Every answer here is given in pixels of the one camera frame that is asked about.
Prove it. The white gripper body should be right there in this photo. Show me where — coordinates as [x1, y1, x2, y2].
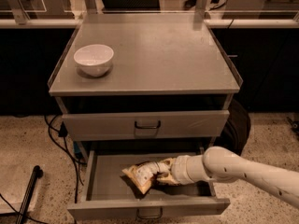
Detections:
[171, 155, 210, 185]

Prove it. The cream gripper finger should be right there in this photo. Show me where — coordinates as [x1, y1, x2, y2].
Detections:
[160, 158, 176, 172]
[156, 173, 178, 186]

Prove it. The brown chip bag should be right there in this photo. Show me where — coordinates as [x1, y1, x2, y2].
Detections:
[122, 161, 171, 194]

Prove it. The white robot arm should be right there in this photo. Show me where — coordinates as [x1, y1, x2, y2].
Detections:
[157, 147, 299, 208]

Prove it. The closed upper drawer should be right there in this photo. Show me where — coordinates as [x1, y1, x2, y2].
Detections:
[63, 110, 229, 141]

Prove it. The open middle drawer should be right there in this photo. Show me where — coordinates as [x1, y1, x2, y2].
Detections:
[68, 151, 230, 220]

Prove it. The grey metal drawer cabinet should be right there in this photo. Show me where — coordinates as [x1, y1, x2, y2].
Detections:
[49, 13, 242, 155]

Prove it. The black backpack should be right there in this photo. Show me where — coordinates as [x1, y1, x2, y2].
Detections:
[214, 99, 251, 155]

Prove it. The white ceramic bowl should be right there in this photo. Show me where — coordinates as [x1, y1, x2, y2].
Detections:
[74, 44, 114, 77]

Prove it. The black pole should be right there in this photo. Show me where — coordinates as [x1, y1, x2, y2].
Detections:
[16, 165, 43, 224]

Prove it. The black floor cable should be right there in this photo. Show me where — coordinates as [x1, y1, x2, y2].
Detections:
[43, 114, 86, 203]

